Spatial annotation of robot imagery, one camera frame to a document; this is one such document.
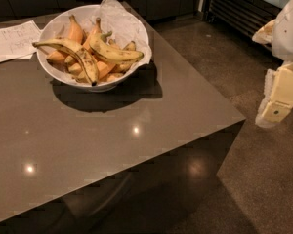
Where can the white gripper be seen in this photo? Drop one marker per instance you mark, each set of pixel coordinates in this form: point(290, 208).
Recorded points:
point(289, 33)

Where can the yellow spotted banana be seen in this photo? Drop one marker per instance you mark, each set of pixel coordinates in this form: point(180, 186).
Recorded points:
point(110, 54)

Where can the small yellow banana right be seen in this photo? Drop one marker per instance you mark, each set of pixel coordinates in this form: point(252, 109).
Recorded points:
point(122, 68)

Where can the small yellow banana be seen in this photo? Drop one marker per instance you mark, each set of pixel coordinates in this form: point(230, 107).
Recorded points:
point(110, 77)
point(122, 68)

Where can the small yellow banana front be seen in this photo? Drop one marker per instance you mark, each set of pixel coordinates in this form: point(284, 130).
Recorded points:
point(110, 77)

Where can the orange banana centre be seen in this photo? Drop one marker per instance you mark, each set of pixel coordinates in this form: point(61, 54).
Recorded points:
point(103, 67)

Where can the orange banana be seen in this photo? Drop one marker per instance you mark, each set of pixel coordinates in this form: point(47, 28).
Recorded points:
point(75, 33)
point(103, 67)

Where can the long brown-spotted banana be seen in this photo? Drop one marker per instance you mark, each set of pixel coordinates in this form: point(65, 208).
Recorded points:
point(77, 51)

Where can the white bowl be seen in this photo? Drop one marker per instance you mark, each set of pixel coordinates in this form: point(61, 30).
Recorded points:
point(59, 27)

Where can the orange banana back left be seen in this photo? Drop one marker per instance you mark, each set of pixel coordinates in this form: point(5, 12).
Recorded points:
point(75, 33)

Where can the dark metal cabinet grille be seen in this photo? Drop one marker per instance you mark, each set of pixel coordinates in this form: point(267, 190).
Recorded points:
point(246, 16)

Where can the white paper napkin liner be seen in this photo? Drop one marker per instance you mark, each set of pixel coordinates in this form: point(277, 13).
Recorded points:
point(125, 27)

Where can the white paper sheet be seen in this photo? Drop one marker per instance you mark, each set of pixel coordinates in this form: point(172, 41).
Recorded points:
point(16, 41)

